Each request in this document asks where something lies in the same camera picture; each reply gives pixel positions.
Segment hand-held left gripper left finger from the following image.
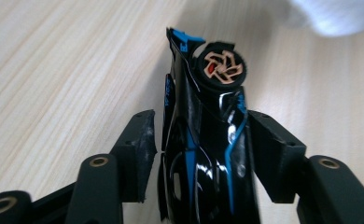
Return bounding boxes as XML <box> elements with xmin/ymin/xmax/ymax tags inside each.
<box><xmin>109</xmin><ymin>108</ymin><xmax>159</xmax><ymax>203</ymax></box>

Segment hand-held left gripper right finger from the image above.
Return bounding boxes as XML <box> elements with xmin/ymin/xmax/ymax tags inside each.
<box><xmin>246</xmin><ymin>109</ymin><xmax>308</xmax><ymax>204</ymax></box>

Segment black and blue toy car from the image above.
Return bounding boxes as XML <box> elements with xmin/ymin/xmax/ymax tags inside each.
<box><xmin>157</xmin><ymin>26</ymin><xmax>262</xmax><ymax>224</ymax></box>

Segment white wet wipe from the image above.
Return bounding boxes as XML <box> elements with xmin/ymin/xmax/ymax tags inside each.
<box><xmin>282</xmin><ymin>0</ymin><xmax>364</xmax><ymax>38</ymax></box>

